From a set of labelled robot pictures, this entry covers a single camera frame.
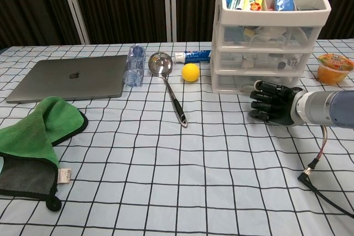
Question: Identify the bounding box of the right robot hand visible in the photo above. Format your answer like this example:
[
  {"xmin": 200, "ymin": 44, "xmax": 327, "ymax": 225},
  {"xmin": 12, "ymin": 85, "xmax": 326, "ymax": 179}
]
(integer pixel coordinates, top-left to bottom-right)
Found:
[{"xmin": 248, "ymin": 80, "xmax": 304, "ymax": 127}]

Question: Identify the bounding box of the clear plastic drawer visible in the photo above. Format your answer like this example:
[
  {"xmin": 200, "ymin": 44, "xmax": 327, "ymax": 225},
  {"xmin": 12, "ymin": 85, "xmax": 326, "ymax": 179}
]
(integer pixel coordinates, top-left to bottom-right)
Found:
[
  {"xmin": 220, "ymin": 24, "xmax": 317, "ymax": 49},
  {"xmin": 217, "ymin": 49, "xmax": 310, "ymax": 71},
  {"xmin": 217, "ymin": 71, "xmax": 301, "ymax": 95}
]

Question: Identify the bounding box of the white drawer organizer box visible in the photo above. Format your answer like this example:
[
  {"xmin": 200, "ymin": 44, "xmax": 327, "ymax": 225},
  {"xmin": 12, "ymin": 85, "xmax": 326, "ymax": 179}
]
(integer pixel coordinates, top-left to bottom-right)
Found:
[{"xmin": 210, "ymin": 0, "xmax": 332, "ymax": 95}]

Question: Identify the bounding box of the orange fruit jelly cup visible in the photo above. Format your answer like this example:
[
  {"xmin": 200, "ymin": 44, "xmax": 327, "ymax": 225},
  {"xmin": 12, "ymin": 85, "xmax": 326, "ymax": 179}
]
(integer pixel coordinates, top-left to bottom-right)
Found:
[{"xmin": 316, "ymin": 54, "xmax": 354, "ymax": 85}]

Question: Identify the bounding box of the yellow ball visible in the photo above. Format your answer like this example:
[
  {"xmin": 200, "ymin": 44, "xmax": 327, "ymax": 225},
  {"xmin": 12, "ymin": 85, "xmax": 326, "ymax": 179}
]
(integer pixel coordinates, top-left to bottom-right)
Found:
[{"xmin": 181, "ymin": 63, "xmax": 200, "ymax": 83}]

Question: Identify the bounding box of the blue white toothpaste tube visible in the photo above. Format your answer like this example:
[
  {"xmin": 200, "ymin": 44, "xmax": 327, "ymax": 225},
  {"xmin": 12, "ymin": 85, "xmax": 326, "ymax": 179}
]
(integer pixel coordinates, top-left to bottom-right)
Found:
[{"xmin": 174, "ymin": 49, "xmax": 213, "ymax": 64}]

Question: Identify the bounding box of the blue plastic packet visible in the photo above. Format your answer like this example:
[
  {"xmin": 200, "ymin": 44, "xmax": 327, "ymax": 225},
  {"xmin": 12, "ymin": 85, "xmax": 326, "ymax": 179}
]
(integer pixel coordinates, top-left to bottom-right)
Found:
[{"xmin": 274, "ymin": 0, "xmax": 294, "ymax": 11}]

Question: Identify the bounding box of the yellow snack packet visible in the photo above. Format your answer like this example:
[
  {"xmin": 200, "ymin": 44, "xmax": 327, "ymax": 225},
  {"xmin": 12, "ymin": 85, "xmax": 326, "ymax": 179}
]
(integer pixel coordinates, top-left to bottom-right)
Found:
[{"xmin": 247, "ymin": 0, "xmax": 266, "ymax": 12}]

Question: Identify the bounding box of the checkered blue tablecloth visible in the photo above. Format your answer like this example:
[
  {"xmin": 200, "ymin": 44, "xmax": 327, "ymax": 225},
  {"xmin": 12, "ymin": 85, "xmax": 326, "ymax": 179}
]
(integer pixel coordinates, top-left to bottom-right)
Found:
[{"xmin": 0, "ymin": 38, "xmax": 354, "ymax": 236}]

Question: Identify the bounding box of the clear water bottle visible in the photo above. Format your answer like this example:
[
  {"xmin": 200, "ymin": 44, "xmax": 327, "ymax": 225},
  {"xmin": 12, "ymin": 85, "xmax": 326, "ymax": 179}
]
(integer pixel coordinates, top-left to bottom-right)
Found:
[{"xmin": 123, "ymin": 44, "xmax": 147, "ymax": 87}]

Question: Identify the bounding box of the black folding screen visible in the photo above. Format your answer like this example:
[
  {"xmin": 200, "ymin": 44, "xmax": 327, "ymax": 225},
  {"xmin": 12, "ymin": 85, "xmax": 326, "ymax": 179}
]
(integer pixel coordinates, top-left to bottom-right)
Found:
[{"xmin": 0, "ymin": 0, "xmax": 354, "ymax": 49}]

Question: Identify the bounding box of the grey laptop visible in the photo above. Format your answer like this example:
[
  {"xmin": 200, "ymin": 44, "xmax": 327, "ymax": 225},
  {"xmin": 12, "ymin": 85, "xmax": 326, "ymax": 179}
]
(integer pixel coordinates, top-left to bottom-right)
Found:
[{"xmin": 5, "ymin": 55, "xmax": 128, "ymax": 103}]

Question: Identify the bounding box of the green grey cloth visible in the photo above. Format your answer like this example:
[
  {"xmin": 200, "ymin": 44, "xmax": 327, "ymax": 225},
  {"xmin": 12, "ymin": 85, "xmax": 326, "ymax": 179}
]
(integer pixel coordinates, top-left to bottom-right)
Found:
[{"xmin": 0, "ymin": 96, "xmax": 89, "ymax": 212}]

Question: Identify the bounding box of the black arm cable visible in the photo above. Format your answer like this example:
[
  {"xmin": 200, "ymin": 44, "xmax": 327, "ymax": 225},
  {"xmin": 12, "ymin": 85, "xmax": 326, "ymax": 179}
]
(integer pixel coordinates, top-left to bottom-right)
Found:
[{"xmin": 297, "ymin": 125, "xmax": 354, "ymax": 219}]

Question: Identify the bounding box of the steel ladle black handle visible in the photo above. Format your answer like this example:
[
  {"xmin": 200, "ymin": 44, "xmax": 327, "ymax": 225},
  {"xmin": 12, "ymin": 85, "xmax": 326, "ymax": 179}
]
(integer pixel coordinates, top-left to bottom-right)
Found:
[{"xmin": 148, "ymin": 52, "xmax": 188, "ymax": 128}]

